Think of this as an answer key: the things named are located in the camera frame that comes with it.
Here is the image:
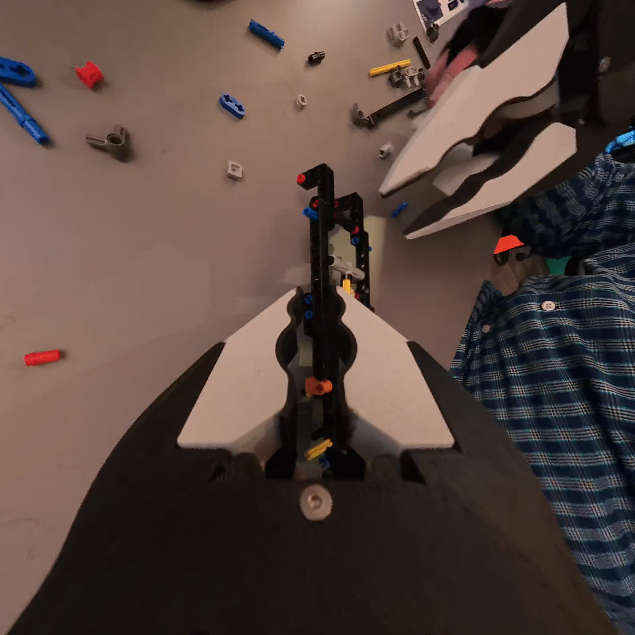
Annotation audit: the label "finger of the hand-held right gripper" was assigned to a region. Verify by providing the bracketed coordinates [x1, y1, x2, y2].
[403, 121, 579, 241]
[378, 1, 570, 197]

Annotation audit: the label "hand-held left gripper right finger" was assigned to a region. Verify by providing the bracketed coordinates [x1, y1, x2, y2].
[335, 287, 455, 478]

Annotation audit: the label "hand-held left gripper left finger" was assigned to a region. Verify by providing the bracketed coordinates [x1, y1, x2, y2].
[177, 287, 305, 478]

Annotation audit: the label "black lego gear rack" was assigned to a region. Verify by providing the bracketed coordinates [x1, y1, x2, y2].
[364, 88, 429, 128]

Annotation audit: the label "black lego chassis assembly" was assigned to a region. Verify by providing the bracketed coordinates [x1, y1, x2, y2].
[303, 218, 376, 478]

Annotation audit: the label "black lego liftarm axle tube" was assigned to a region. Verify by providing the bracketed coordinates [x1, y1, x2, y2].
[333, 192, 366, 235]

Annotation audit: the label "black lego liftarm blue pin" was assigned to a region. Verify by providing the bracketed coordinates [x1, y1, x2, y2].
[296, 163, 334, 225]

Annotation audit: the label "person's right forearm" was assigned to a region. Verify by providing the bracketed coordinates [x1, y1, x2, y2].
[496, 151, 635, 260]

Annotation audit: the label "yellow lego axle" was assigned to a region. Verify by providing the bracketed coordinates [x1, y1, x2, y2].
[367, 59, 413, 78]

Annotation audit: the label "blue two-hole lego liftarm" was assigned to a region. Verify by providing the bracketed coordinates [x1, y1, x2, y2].
[218, 92, 247, 120]
[0, 56, 38, 88]

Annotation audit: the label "red lego bush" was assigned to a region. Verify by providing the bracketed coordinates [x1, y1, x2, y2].
[74, 60, 104, 90]

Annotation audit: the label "person's right hand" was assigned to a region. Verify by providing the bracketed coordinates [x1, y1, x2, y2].
[426, 44, 481, 106]

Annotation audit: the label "blue red printed sheet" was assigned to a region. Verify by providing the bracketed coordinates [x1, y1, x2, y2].
[412, 0, 490, 31]

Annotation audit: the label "person's plaid shirt torso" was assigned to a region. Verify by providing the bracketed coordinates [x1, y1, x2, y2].
[450, 243, 635, 635]

